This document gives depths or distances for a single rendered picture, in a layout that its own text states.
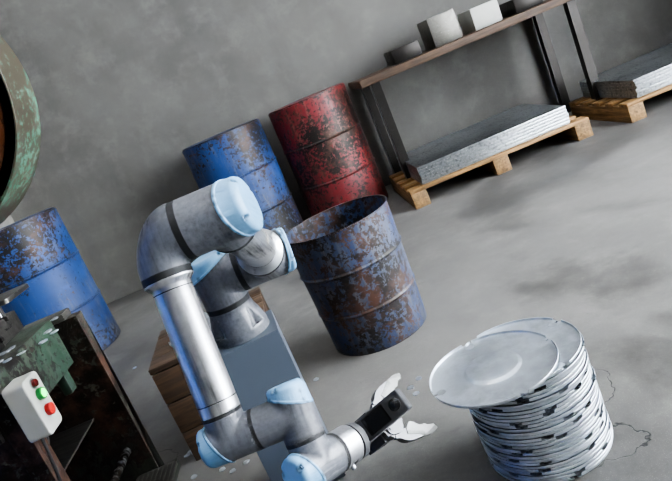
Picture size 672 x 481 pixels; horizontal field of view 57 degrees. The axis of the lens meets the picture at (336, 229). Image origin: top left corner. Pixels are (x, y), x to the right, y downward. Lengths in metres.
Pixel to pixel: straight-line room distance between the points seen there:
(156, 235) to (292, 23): 3.83
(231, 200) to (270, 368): 0.60
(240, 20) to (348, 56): 0.84
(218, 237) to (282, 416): 0.34
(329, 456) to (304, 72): 3.94
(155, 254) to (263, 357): 0.53
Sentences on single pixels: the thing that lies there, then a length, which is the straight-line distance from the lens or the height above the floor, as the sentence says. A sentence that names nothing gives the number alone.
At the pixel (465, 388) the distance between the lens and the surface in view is 1.41.
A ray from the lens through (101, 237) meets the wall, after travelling 5.17.
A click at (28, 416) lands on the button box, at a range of 1.55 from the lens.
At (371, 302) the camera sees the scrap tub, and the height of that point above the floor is 0.19.
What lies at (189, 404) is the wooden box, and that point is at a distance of 2.12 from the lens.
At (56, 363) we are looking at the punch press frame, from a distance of 1.91.
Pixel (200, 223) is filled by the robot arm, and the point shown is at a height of 0.82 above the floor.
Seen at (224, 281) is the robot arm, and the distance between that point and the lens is 1.56.
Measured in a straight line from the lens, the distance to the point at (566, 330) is 1.52.
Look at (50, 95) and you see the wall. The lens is 5.14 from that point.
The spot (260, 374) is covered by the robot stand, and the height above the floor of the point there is 0.36.
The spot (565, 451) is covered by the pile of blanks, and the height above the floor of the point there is 0.07.
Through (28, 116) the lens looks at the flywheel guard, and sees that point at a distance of 2.07.
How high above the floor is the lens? 0.97
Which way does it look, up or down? 13 degrees down
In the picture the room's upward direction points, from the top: 23 degrees counter-clockwise
